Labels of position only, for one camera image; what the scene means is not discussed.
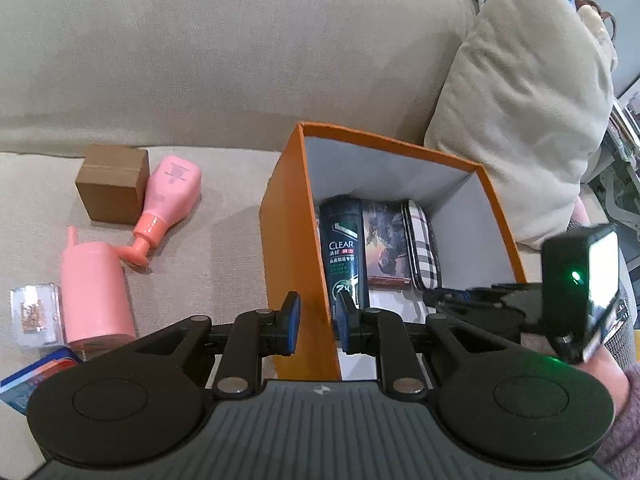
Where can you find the pink lotion bottle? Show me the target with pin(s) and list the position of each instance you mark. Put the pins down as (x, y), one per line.
(170, 185)

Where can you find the dark green shampoo bottle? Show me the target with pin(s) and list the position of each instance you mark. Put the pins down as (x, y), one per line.
(342, 240)

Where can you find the blue carton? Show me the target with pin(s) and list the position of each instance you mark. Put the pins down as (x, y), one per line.
(30, 380)

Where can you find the stack of books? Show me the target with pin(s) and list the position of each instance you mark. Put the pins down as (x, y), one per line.
(627, 120)

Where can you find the orange cardboard box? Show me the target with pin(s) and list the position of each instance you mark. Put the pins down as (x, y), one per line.
(292, 210)

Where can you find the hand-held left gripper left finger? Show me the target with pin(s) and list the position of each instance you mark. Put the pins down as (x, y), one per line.
(291, 322)

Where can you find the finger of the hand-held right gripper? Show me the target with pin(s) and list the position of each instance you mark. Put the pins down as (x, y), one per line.
(500, 289)
(480, 307)

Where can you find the beige pillow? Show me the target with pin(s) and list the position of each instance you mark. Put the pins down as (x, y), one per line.
(525, 110)

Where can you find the clear plastic box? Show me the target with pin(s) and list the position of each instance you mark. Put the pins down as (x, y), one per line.
(35, 315)

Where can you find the cream handbag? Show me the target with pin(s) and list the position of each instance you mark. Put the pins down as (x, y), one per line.
(597, 25)

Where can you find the plaid hard case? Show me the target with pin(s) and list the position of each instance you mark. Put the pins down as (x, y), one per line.
(422, 240)

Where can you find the dark printed card box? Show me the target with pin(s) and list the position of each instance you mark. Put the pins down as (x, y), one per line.
(385, 245)

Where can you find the person's right forearm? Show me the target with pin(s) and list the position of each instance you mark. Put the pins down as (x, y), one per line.
(627, 435)

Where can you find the beige sofa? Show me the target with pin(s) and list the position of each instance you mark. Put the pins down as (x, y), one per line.
(200, 60)

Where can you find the pink plastic cup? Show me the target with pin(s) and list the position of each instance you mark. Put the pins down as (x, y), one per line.
(92, 295)

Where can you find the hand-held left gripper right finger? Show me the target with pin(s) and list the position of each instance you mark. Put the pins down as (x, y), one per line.
(344, 317)

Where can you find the brown cube box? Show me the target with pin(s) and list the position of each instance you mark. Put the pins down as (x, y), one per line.
(110, 185)

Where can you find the person's right hand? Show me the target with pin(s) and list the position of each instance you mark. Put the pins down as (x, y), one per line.
(612, 380)

